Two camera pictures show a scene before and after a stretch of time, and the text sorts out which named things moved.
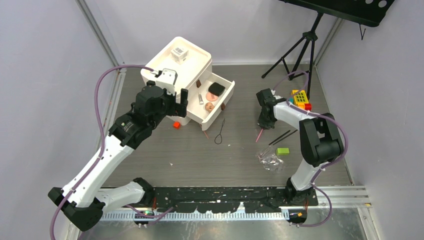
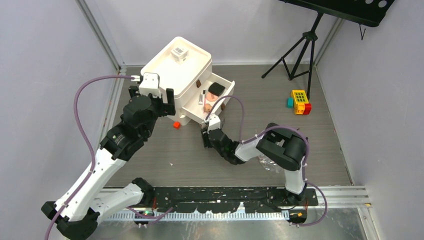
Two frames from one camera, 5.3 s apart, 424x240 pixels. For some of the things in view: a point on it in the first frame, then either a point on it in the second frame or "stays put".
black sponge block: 216,89 stays put
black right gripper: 267,125 to 206,140
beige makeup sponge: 209,106 stays put
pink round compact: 211,97 stays put
